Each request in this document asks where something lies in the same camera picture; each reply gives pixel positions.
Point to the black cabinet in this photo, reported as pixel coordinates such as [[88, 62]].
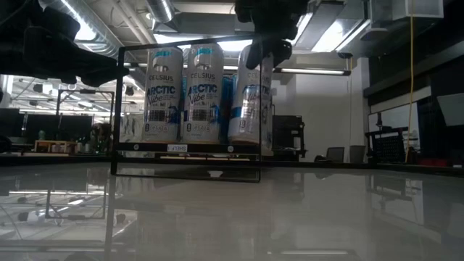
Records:
[[290, 132]]

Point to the white paper sheet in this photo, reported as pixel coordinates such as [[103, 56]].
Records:
[[453, 108]]

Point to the grey waste bin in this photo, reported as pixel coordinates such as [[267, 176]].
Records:
[[357, 154], [336, 154]]

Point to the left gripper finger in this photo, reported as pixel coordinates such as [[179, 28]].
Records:
[[105, 72]]

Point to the Celsius Arctic Vibe can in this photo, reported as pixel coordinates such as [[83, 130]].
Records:
[[163, 105], [203, 105]]

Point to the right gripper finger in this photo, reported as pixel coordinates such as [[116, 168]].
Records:
[[282, 50], [254, 54]]

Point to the wooden side table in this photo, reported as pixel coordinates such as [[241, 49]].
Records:
[[54, 142]]

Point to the black cart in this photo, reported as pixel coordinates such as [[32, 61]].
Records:
[[389, 141]]

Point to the black metal table frame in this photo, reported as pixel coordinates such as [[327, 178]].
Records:
[[326, 165]]

